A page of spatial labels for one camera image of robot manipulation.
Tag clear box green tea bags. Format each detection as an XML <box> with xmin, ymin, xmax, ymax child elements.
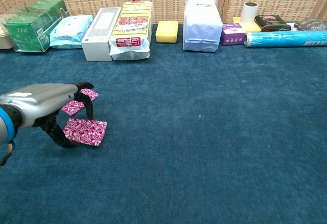
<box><xmin>2</xmin><ymin>0</ymin><xmax>70</xmax><ymax>53</ymax></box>

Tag white power strip box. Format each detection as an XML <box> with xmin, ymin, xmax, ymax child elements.
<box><xmin>81</xmin><ymin>7</ymin><xmax>122</xmax><ymax>62</ymax></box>

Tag light blue wet wipes pack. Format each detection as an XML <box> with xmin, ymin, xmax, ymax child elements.
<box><xmin>49</xmin><ymin>14</ymin><xmax>94</xmax><ymax>49</ymax></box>

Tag small purple box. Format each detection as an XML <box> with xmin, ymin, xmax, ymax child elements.
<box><xmin>221</xmin><ymin>23</ymin><xmax>246</xmax><ymax>46</ymax></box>

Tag white roll with cardboard core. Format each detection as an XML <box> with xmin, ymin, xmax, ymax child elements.
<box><xmin>241</xmin><ymin>2</ymin><xmax>259</xmax><ymax>26</ymax></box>

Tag yellow sponge multipack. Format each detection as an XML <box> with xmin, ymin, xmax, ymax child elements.
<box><xmin>108</xmin><ymin>1</ymin><xmax>154</xmax><ymax>61</ymax></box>

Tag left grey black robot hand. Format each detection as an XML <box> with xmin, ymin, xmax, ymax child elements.
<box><xmin>0</xmin><ymin>81</ymin><xmax>95</xmax><ymax>148</ymax></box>

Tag black tin can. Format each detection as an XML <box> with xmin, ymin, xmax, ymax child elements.
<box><xmin>254</xmin><ymin>14</ymin><xmax>292</xmax><ymax>32</ymax></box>

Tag beige lidded food container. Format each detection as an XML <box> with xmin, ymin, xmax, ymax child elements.
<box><xmin>0</xmin><ymin>14</ymin><xmax>15</xmax><ymax>50</ymax></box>

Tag white paper bag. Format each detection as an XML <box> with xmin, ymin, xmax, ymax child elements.
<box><xmin>182</xmin><ymin>0</ymin><xmax>223</xmax><ymax>53</ymax></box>

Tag dark blue felt table cover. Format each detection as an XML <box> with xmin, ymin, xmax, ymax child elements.
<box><xmin>0</xmin><ymin>23</ymin><xmax>327</xmax><ymax>224</ymax></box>

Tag blue cling film roll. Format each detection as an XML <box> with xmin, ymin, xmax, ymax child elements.
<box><xmin>243</xmin><ymin>30</ymin><xmax>327</xmax><ymax>49</ymax></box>

